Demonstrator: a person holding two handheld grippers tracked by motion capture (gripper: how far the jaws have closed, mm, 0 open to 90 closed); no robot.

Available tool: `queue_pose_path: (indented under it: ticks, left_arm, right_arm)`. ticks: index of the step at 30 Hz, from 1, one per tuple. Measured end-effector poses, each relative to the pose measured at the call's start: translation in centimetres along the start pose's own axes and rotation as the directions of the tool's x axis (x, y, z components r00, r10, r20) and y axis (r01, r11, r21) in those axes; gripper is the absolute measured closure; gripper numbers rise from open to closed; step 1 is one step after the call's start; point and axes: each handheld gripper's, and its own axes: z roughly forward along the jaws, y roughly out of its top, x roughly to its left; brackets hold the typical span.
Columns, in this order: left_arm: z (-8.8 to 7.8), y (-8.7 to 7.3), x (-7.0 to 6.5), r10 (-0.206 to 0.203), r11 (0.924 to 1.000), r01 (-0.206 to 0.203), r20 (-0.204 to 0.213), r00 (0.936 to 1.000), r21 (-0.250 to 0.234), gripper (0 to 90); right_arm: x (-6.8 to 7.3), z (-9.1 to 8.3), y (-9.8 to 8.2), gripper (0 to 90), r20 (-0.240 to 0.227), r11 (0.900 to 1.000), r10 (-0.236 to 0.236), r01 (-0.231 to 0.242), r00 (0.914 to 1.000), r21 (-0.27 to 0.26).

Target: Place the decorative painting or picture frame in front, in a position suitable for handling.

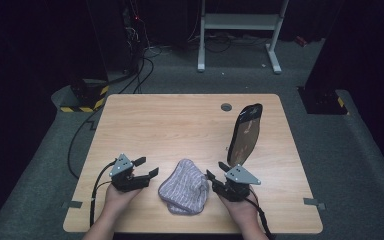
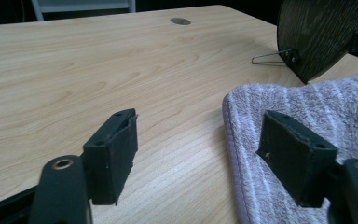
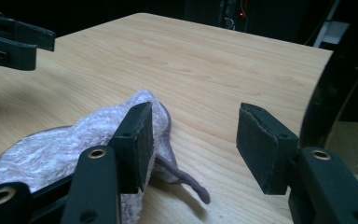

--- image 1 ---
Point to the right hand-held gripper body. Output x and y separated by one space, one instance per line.
238 178

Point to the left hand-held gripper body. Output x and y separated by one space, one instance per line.
121 166

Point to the purple striped cloth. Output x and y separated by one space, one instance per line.
185 186

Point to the black oval floral tray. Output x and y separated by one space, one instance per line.
245 133

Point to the person's right hand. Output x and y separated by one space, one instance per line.
241 210

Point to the person's left hand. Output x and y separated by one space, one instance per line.
120 200

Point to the grey table grommet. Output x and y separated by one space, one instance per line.
226 107

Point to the black yellow striped base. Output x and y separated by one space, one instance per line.
86 96

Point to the grey tape piece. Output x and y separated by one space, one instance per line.
313 202

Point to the black base with yellow mark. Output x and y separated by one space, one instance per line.
321 101

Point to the white metal stand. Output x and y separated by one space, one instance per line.
240 21

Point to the small red object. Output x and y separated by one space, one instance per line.
301 41

